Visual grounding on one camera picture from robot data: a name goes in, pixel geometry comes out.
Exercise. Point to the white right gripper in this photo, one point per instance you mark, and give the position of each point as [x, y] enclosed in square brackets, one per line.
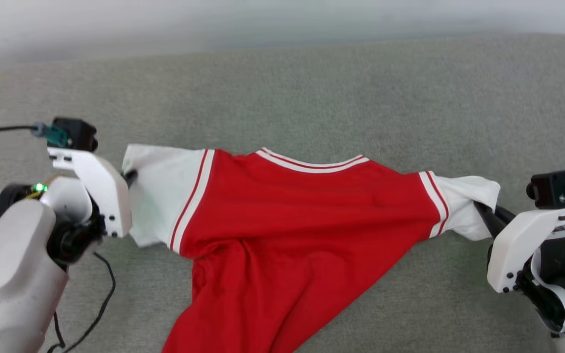
[513, 245]

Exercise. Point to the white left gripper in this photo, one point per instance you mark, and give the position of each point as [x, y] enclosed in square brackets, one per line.
[106, 196]

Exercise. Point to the red white basketball jersey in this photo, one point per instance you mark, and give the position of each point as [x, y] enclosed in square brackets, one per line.
[292, 230]

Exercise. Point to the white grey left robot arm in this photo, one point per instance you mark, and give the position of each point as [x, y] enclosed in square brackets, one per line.
[12, 274]

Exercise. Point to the grey fabric sofa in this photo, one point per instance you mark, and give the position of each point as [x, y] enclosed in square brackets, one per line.
[312, 93]

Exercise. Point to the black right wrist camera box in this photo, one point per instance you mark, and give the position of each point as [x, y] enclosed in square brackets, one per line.
[552, 186]

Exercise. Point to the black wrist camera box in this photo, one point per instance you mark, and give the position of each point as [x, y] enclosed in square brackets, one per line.
[77, 133]
[552, 186]

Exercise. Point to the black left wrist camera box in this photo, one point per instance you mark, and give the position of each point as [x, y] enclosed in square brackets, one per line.
[77, 133]

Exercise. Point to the teal left camera connector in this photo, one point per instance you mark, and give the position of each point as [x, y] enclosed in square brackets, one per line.
[53, 133]

